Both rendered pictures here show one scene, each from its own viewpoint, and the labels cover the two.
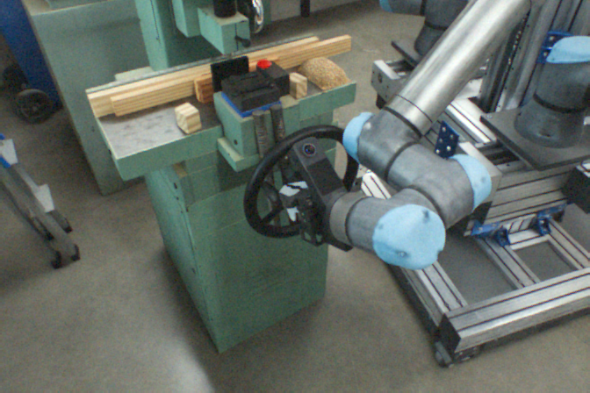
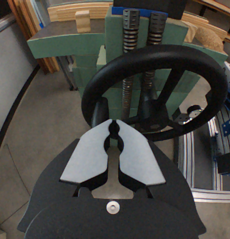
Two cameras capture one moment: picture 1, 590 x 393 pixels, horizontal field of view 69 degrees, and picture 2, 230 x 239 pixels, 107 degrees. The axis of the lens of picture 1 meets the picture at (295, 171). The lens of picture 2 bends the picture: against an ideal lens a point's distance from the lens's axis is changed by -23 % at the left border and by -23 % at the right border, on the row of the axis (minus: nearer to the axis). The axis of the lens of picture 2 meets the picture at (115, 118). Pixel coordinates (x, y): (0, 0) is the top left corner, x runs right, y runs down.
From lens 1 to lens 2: 0.70 m
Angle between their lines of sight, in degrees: 27
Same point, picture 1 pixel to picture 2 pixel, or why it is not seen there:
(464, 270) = (200, 171)
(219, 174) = not seen: hidden behind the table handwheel
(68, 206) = not seen: hidden behind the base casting
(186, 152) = (75, 48)
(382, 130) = not seen: outside the picture
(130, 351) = (73, 127)
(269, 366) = (110, 159)
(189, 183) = (78, 73)
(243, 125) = (108, 22)
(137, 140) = (48, 32)
